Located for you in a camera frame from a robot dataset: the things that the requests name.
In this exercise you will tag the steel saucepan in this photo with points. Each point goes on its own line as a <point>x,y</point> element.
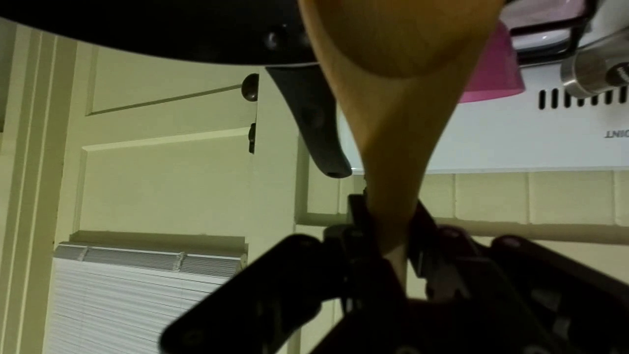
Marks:
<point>598,65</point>

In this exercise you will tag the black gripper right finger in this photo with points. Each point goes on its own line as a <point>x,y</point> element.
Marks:
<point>518,295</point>

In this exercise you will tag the white gas stove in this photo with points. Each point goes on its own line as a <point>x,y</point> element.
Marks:
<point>543,128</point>

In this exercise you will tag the wooden spoon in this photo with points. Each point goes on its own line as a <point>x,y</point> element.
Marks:
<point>398,69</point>

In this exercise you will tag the cream panel door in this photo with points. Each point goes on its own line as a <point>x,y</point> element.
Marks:
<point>132,151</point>

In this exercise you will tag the white window blind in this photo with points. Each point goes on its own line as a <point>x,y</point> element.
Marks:
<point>121,299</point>

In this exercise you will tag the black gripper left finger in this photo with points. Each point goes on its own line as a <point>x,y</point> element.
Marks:
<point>258,309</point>

